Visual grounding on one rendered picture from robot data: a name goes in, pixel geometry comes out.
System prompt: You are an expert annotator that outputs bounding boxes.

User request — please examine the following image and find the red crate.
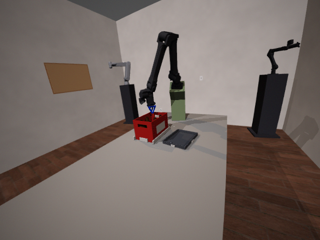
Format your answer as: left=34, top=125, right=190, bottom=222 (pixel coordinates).
left=133, top=112, right=168, bottom=143

